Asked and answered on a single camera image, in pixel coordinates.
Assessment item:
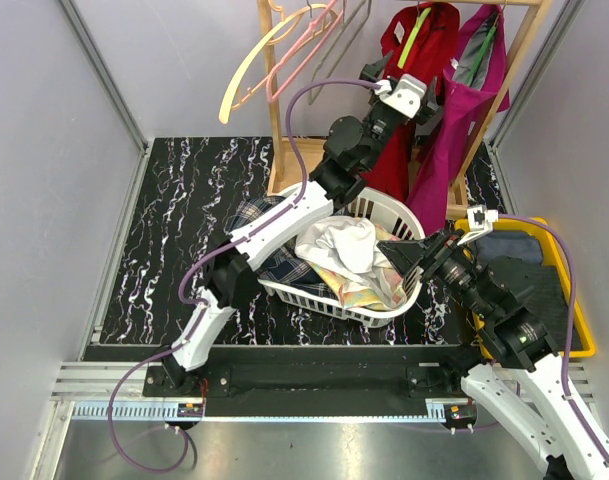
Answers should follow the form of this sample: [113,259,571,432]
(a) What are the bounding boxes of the red dress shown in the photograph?
[364,2,460,201]

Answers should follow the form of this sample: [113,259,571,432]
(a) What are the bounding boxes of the wooden clothes rack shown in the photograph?
[257,1,552,220]

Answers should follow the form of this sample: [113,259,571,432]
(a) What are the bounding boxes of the yellow plastic bin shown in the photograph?
[453,216,597,362]

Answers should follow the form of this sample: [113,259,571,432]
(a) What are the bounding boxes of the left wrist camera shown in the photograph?
[380,74,427,119]

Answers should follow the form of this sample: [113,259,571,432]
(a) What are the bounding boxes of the cream plastic hanger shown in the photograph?
[218,0,335,126]

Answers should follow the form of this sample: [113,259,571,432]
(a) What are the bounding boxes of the pastel floral skirt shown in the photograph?
[308,224,410,309]

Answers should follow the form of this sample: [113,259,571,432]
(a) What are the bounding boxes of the folded dark clothes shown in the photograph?
[470,227,585,351]

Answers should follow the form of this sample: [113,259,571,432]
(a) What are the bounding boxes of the navy plaid skirt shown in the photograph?
[225,196,337,299]

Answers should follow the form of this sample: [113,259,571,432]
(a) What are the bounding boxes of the pink plastic hanger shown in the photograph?
[238,0,347,103]

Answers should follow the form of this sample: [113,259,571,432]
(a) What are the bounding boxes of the magenta dress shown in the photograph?
[406,5,507,236]

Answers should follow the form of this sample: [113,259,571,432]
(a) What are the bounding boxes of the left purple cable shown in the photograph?
[105,77,390,474]

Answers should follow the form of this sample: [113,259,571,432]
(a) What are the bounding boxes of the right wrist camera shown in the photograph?
[458,205,499,245]

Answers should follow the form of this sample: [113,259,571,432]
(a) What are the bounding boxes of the grey wire hanger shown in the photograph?
[310,0,373,82]

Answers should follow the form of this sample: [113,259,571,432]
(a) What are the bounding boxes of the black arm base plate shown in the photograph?
[143,345,481,422]

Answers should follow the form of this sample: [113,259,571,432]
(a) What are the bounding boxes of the white plastic laundry basket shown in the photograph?
[260,188,425,328]

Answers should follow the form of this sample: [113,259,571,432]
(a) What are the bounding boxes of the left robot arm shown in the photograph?
[155,60,438,396]

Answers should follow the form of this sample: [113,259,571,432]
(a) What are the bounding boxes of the yellow-green hanger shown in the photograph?
[397,7,431,70]

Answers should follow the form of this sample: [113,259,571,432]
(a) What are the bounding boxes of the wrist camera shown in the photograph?
[380,74,427,119]
[458,205,499,245]

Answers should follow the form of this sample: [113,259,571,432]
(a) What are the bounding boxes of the green hanger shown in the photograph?
[468,14,498,90]

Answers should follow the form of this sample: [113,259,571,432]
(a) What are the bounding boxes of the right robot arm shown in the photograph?
[378,230,609,479]

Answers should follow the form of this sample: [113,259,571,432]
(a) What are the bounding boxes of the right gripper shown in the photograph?
[376,227,494,318]

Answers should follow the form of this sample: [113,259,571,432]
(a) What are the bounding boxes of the white garment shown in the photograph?
[294,216,393,283]

